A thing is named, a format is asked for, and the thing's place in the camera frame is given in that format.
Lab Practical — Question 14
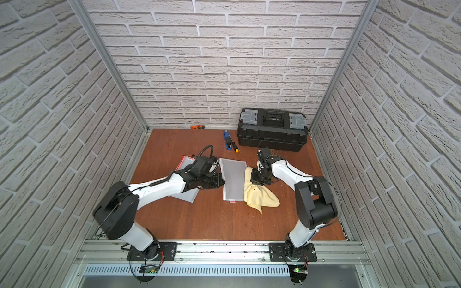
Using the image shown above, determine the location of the yellow cleaning cloth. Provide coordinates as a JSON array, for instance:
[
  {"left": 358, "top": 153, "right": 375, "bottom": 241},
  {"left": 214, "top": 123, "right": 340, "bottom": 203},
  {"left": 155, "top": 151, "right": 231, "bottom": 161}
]
[{"left": 244, "top": 167, "right": 280, "bottom": 214}]

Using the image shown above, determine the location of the white mesh document bag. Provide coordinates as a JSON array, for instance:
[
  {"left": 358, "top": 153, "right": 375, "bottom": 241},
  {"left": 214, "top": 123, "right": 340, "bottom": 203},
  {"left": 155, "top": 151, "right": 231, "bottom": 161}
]
[
  {"left": 219, "top": 158, "right": 247, "bottom": 203},
  {"left": 171, "top": 188, "right": 199, "bottom": 203}
]

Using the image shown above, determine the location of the red zipper mesh document bag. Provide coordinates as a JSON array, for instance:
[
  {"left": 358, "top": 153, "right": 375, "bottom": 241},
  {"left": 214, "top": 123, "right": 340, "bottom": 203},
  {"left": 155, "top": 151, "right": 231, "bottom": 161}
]
[{"left": 175, "top": 156, "right": 196, "bottom": 171}]

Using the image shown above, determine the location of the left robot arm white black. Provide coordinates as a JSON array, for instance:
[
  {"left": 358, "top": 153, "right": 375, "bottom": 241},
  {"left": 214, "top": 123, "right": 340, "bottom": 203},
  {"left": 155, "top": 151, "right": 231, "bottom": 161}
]
[{"left": 93, "top": 169, "right": 225, "bottom": 260}]

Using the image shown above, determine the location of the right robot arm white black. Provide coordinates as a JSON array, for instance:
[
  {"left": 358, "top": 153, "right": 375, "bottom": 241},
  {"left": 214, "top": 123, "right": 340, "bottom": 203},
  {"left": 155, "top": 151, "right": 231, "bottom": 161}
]
[{"left": 250, "top": 157, "right": 338, "bottom": 260}]

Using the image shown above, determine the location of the black yellow screwdriver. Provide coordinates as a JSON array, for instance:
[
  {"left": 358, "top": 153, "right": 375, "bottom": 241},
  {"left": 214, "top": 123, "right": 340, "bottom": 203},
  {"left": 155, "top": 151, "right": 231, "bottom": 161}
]
[{"left": 231, "top": 141, "right": 239, "bottom": 153}]

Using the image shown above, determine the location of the black plastic toolbox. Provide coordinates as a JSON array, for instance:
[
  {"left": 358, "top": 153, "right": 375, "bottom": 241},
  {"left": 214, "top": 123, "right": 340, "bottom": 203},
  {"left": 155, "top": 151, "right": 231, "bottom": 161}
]
[{"left": 237, "top": 108, "right": 309, "bottom": 152}]

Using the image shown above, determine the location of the blue tool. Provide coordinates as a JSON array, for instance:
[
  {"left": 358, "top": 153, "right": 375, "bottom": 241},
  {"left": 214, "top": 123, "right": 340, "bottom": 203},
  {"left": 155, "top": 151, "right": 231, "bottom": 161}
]
[{"left": 223, "top": 130, "right": 232, "bottom": 150}]

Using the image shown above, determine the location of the orange black utility knife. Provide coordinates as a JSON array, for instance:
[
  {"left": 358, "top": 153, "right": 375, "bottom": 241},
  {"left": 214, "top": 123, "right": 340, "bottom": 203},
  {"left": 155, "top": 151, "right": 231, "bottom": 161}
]
[{"left": 190, "top": 125, "right": 205, "bottom": 130}]

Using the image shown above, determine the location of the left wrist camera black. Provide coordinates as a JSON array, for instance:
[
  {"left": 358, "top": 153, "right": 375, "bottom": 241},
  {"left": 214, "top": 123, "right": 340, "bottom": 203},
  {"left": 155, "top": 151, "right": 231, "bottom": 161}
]
[{"left": 191, "top": 156, "right": 219, "bottom": 177}]

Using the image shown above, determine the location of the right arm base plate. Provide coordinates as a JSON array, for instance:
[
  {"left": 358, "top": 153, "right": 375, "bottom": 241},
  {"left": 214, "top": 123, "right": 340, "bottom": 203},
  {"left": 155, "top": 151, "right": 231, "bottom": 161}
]
[{"left": 268, "top": 242, "right": 318, "bottom": 263}]

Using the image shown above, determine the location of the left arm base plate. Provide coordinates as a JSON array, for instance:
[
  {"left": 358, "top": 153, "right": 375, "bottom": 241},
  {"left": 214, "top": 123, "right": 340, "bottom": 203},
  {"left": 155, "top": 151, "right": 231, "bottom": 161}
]
[{"left": 127, "top": 241, "right": 178, "bottom": 262}]

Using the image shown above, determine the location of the aluminium front rail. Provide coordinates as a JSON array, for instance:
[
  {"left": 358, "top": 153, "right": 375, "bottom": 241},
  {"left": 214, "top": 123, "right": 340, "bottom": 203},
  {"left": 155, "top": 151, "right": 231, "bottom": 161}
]
[{"left": 76, "top": 240, "right": 371, "bottom": 265}]

